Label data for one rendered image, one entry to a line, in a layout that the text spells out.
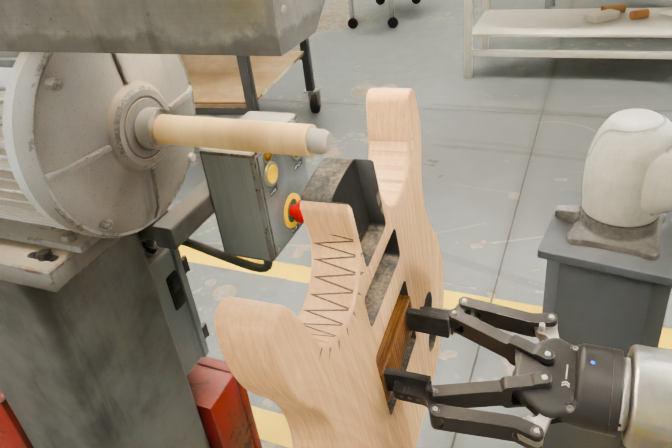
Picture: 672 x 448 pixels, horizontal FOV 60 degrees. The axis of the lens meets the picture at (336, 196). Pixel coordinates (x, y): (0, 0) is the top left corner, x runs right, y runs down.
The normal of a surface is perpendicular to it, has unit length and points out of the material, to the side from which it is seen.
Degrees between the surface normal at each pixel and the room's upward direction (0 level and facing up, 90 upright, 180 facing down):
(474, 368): 0
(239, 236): 90
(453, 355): 0
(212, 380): 0
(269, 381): 102
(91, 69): 83
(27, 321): 90
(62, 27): 90
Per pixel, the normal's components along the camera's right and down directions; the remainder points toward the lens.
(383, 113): -0.40, 0.34
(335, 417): 0.91, 0.07
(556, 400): -0.18, -0.76
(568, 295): -0.50, 0.48
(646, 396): -0.33, -0.34
